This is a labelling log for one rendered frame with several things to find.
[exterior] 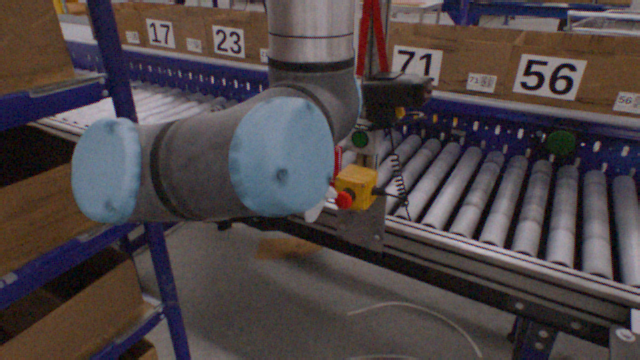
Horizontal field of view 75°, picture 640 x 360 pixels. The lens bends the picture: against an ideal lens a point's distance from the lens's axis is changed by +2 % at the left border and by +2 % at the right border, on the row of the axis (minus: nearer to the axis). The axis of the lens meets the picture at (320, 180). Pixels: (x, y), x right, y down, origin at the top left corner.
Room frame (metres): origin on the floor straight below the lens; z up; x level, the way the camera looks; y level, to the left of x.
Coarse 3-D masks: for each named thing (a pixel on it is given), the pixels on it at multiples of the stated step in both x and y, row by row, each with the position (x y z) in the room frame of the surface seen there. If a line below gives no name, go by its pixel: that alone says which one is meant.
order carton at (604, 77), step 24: (528, 48) 1.21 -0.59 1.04; (552, 48) 1.18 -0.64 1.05; (576, 48) 1.40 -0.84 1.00; (600, 48) 1.37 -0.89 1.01; (624, 48) 1.33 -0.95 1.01; (600, 72) 1.11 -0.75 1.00; (624, 72) 1.09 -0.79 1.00; (504, 96) 1.22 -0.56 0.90; (528, 96) 1.19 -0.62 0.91; (576, 96) 1.13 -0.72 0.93; (600, 96) 1.11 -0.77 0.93
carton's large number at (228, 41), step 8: (216, 32) 1.79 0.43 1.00; (224, 32) 1.77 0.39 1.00; (232, 32) 1.74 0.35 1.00; (240, 32) 1.72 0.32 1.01; (216, 40) 1.79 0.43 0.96; (224, 40) 1.77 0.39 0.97; (232, 40) 1.75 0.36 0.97; (240, 40) 1.72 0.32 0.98; (216, 48) 1.79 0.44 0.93; (224, 48) 1.77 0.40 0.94; (232, 48) 1.75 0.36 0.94; (240, 48) 1.73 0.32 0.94; (240, 56) 1.73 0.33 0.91
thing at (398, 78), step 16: (368, 80) 0.74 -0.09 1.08; (384, 80) 0.73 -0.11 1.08; (400, 80) 0.71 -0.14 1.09; (416, 80) 0.71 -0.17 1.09; (432, 80) 0.73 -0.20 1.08; (368, 96) 0.73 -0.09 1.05; (384, 96) 0.72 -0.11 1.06; (400, 96) 0.70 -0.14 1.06; (416, 96) 0.69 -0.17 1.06; (384, 112) 0.73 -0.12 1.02; (400, 112) 0.73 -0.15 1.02; (368, 128) 0.74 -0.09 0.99; (384, 128) 0.72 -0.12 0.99
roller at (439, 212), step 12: (468, 156) 1.11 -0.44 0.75; (480, 156) 1.15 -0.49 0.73; (456, 168) 1.05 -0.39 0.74; (468, 168) 1.04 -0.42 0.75; (456, 180) 0.96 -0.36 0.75; (468, 180) 1.00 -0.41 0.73; (444, 192) 0.90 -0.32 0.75; (456, 192) 0.91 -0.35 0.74; (432, 204) 0.86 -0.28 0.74; (444, 204) 0.85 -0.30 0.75; (432, 216) 0.79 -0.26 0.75; (444, 216) 0.81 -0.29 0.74; (432, 228) 0.76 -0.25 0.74
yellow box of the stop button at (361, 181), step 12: (348, 168) 0.79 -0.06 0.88; (360, 168) 0.79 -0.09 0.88; (336, 180) 0.76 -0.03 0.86; (348, 180) 0.74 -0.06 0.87; (360, 180) 0.74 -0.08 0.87; (372, 180) 0.75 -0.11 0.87; (336, 192) 0.75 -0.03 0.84; (348, 192) 0.72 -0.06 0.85; (360, 192) 0.72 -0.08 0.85; (372, 192) 0.75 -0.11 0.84; (384, 192) 0.74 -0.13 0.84; (360, 204) 0.72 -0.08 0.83
